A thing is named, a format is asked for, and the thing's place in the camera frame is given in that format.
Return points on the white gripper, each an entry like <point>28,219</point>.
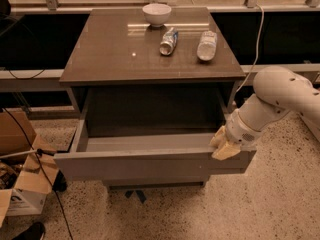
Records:
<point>240,131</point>

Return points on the grey top drawer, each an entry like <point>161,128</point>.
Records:
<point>155,158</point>

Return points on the grey drawer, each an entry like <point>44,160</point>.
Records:
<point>127,185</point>
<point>155,158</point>

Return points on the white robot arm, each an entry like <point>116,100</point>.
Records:
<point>277,91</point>

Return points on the grey drawer cabinet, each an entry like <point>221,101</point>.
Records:
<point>142,92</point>

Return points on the grey bottom drawer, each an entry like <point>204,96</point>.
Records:
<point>127,185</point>

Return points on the open cardboard box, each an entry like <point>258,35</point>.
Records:
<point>28,170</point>

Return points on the white plastic bottle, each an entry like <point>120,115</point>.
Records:
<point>206,49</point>

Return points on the crushed blue white can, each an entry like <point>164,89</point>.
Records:
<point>168,42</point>

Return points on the white ceramic bowl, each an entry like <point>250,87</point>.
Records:
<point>156,14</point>

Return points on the black metal stand leg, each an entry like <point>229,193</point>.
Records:
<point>60,183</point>

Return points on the black shoe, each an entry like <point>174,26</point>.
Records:
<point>35,232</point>

